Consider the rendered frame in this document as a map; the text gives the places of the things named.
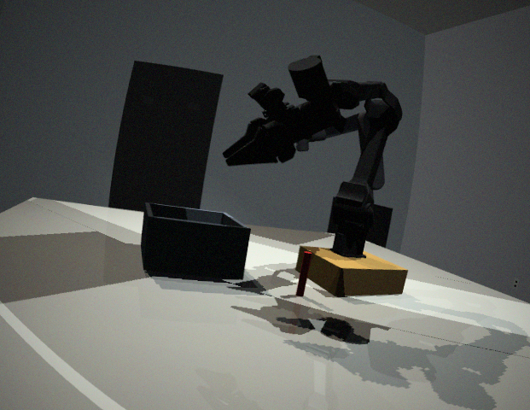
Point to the dark red peg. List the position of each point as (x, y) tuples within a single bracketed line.
[(307, 257)]

